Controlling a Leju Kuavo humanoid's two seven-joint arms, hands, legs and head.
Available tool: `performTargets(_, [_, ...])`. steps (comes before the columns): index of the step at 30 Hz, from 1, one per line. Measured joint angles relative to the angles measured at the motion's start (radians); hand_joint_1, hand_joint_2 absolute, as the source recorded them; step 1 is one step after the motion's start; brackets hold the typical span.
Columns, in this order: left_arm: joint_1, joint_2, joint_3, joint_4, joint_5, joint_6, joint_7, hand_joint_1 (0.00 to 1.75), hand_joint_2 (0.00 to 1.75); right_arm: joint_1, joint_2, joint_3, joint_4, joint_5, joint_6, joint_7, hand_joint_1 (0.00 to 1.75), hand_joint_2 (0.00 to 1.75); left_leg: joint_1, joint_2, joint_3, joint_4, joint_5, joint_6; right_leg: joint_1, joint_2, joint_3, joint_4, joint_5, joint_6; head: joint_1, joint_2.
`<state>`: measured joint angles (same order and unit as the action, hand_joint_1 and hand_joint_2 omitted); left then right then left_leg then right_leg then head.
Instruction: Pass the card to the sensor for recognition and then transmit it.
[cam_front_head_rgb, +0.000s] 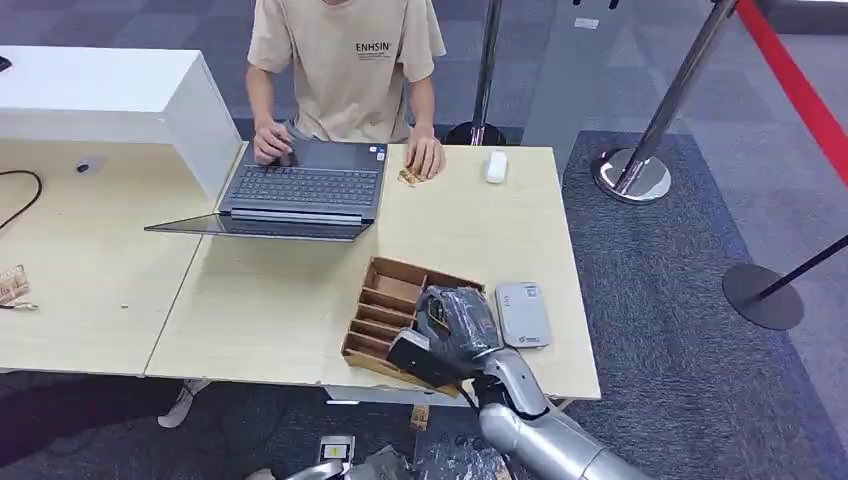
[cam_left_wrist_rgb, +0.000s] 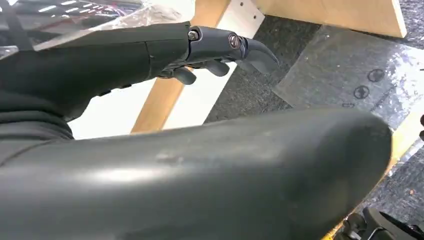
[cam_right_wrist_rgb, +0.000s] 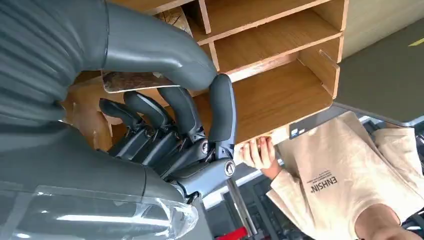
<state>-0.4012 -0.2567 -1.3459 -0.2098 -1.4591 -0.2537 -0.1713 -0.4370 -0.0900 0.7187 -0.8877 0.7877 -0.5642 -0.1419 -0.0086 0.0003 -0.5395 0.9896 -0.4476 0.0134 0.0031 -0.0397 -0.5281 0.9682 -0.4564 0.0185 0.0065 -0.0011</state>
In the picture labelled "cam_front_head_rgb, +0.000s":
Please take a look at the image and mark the person's left hand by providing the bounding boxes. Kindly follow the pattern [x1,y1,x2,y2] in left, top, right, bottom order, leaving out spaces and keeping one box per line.
[404,129,446,181]

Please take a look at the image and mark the person's right hand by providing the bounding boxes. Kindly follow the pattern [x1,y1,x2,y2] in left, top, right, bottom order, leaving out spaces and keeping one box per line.
[253,122,296,167]

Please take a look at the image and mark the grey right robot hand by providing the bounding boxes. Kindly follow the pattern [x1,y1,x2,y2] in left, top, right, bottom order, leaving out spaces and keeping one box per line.
[413,284,505,379]

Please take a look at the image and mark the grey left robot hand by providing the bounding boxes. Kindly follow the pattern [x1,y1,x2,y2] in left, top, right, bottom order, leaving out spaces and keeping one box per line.
[344,445,415,480]

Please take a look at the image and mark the dark grey laptop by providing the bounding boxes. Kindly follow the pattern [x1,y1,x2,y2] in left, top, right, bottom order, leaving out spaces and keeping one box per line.
[144,137,390,243]

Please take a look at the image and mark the grey card reader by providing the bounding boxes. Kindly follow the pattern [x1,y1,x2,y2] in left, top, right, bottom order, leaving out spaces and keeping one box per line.
[494,281,553,350]

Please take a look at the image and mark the white computer mouse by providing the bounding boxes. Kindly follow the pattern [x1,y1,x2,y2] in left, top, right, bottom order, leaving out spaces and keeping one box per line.
[484,150,509,185]

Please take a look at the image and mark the wooden card box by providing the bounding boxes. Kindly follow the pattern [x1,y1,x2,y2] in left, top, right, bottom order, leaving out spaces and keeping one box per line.
[341,256,486,399]

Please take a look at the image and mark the person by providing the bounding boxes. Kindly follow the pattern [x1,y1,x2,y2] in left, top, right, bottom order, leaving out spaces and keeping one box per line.
[245,0,448,167]
[0,374,212,465]

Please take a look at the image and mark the chrome stanchion with black base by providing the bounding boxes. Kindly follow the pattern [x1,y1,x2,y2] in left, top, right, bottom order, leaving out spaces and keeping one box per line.
[443,0,508,147]

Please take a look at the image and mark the white desk riser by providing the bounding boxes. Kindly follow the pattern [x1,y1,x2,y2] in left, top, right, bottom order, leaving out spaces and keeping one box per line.
[0,44,244,200]

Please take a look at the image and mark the chrome stanchion with round base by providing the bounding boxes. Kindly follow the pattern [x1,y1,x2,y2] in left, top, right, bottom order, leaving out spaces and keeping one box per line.
[591,0,740,205]

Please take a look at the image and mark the red barrier belt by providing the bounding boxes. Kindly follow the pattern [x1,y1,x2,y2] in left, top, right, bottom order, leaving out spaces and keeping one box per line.
[735,0,848,188]

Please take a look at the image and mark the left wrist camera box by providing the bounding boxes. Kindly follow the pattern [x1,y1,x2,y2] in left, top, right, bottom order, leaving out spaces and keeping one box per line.
[317,435,357,465]

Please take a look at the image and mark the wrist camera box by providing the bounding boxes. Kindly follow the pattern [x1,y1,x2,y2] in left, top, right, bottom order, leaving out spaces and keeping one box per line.
[386,329,465,390]
[317,435,357,465]

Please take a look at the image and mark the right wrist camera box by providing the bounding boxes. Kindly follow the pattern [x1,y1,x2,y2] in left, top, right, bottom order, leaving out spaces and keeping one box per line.
[386,329,465,390]

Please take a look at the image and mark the black cable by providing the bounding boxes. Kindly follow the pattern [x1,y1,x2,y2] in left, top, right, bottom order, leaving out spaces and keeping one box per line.
[0,170,44,232]

